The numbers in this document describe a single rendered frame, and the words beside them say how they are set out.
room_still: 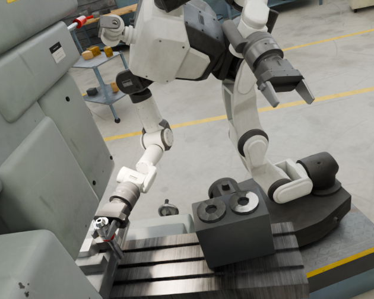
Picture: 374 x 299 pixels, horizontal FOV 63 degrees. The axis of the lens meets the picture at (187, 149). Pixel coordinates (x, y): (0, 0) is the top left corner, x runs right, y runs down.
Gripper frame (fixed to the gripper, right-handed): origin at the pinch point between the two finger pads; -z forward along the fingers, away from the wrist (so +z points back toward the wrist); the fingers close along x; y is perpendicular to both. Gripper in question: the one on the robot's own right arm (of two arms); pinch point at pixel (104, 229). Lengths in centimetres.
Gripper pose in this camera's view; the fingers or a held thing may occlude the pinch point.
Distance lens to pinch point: 104.1
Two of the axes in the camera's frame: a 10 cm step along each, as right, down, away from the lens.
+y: 2.5, 7.9, 5.5
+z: 3.0, -6.1, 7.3
